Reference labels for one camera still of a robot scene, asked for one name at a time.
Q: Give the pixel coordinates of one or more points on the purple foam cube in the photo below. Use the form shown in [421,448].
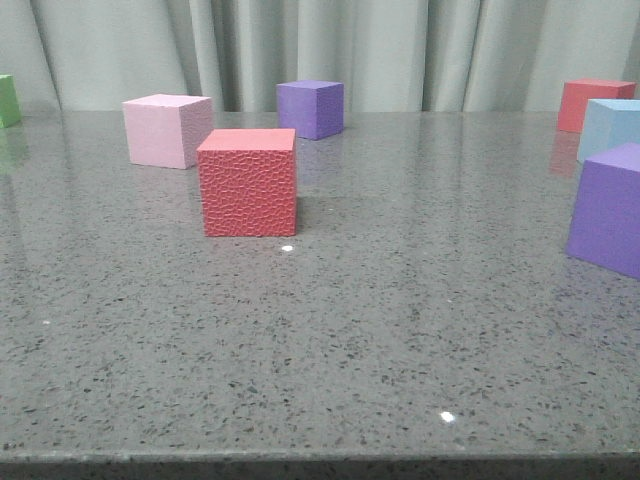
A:
[313,108]
[604,228]

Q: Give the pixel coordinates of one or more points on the far purple foam cube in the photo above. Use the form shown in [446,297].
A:
[313,108]

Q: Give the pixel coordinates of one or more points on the textured red foam cube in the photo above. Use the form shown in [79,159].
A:
[248,182]

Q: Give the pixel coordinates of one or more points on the far red foam cube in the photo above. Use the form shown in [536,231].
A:
[577,93]

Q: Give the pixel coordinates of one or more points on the pink foam cube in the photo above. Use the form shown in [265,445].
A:
[164,130]

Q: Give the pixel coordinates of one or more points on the grey-green curtain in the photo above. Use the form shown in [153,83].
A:
[391,56]

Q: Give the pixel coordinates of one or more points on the light blue foam cube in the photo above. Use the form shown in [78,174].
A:
[608,123]

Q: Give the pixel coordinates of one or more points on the green foam cube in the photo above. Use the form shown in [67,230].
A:
[10,113]

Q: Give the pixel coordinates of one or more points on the near purple foam cube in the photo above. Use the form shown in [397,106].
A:
[604,228]

